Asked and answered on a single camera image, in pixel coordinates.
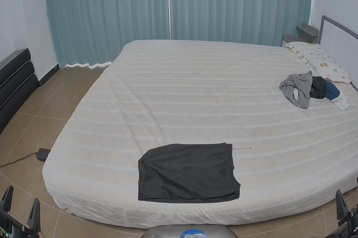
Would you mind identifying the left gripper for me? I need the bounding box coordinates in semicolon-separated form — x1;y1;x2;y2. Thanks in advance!
0;185;41;238

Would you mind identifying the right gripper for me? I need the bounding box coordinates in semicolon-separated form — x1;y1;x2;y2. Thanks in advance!
322;176;358;238

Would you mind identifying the black T-shirt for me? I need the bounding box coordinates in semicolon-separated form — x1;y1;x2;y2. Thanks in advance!
138;143;252;203

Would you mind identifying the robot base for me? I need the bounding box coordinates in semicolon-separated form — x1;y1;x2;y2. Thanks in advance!
140;225;238;238

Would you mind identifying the bed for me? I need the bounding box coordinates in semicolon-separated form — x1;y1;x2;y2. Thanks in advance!
42;15;358;229

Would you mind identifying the white garment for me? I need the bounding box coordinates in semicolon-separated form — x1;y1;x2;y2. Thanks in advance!
331;91;349;111

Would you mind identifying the dark blue garment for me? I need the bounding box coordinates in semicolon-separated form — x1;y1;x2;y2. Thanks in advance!
324;81;340;102

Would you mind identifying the black shiny garment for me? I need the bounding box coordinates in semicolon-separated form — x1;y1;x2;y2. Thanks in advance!
309;76;327;100

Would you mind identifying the grey garment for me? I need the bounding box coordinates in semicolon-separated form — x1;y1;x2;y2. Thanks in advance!
279;71;313;109

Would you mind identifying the black chest of drawers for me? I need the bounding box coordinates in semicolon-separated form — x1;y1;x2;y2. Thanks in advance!
0;48;38;134

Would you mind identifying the white printed pillow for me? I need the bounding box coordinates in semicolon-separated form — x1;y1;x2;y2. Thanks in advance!
285;41;352;83

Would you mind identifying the grey bedside table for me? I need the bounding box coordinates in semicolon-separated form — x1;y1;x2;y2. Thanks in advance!
282;22;319;44

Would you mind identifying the black cable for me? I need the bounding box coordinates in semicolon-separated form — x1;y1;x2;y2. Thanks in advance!
0;148;51;167

